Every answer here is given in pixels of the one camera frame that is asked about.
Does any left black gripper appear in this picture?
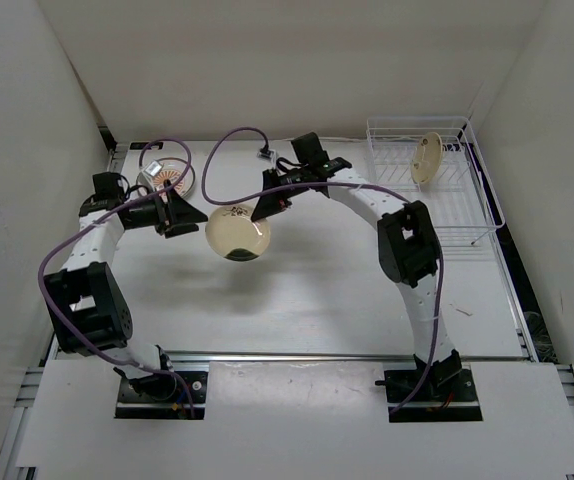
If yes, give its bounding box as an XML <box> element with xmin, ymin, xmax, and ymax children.
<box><xmin>127</xmin><ymin>180</ymin><xmax>208</xmax><ymax>238</ymax></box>

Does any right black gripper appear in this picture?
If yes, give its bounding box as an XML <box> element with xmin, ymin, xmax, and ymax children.
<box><xmin>252</xmin><ymin>166</ymin><xmax>311</xmax><ymax>221</ymax></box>

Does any yellow rimmed plate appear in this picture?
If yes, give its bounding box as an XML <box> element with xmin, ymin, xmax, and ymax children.
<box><xmin>205</xmin><ymin>204</ymin><xmax>271</xmax><ymax>262</ymax></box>

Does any orange sunburst pattern plate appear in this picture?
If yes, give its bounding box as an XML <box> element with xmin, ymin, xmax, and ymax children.
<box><xmin>136</xmin><ymin>157</ymin><xmax>188</xmax><ymax>197</ymax></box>

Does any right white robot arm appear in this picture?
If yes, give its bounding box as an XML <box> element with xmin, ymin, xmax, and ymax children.
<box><xmin>252</xmin><ymin>133</ymin><xmax>462</xmax><ymax>403</ymax></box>

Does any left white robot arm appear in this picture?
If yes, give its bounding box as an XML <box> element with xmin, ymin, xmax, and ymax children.
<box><xmin>39</xmin><ymin>172</ymin><xmax>208</xmax><ymax>402</ymax></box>

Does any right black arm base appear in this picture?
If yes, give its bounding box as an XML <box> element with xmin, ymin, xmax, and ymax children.
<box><xmin>374</xmin><ymin>368</ymin><xmax>483</xmax><ymax>423</ymax></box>

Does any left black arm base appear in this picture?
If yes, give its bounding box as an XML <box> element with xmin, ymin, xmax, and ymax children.
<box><xmin>114</xmin><ymin>367</ymin><xmax>209</xmax><ymax>421</ymax></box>

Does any white front board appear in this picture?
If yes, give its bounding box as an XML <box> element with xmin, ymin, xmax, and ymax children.
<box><xmin>17</xmin><ymin>360</ymin><xmax>574</xmax><ymax>479</ymax></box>

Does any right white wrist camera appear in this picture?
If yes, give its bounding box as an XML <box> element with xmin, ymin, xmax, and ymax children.
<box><xmin>257</xmin><ymin>146</ymin><xmax>276</xmax><ymax>161</ymax></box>

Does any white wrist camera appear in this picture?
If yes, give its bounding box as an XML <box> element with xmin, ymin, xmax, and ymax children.
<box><xmin>141</xmin><ymin>160</ymin><xmax>163</xmax><ymax>178</ymax></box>
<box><xmin>257</xmin><ymin>146</ymin><xmax>276</xmax><ymax>161</ymax></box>

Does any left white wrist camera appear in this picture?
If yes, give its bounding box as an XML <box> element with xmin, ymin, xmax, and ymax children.
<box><xmin>141</xmin><ymin>160</ymin><xmax>163</xmax><ymax>178</ymax></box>

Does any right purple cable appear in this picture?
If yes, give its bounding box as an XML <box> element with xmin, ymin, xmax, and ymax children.
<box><xmin>202</xmin><ymin>127</ymin><xmax>446</xmax><ymax>412</ymax></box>

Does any purple cable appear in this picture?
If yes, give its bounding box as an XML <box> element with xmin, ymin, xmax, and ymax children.
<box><xmin>202</xmin><ymin>127</ymin><xmax>446</xmax><ymax>412</ymax></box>
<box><xmin>39</xmin><ymin>138</ymin><xmax>198</xmax><ymax>419</ymax></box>

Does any aluminium frame rail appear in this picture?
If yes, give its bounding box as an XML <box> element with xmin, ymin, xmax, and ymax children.
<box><xmin>166</xmin><ymin>349</ymin><xmax>538</xmax><ymax>364</ymax></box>

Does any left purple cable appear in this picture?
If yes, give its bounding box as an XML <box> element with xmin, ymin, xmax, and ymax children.
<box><xmin>39</xmin><ymin>138</ymin><xmax>198</xmax><ymax>419</ymax></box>

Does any white wire dish rack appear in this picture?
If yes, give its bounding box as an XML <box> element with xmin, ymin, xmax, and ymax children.
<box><xmin>366</xmin><ymin>116</ymin><xmax>505</xmax><ymax>249</ymax></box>

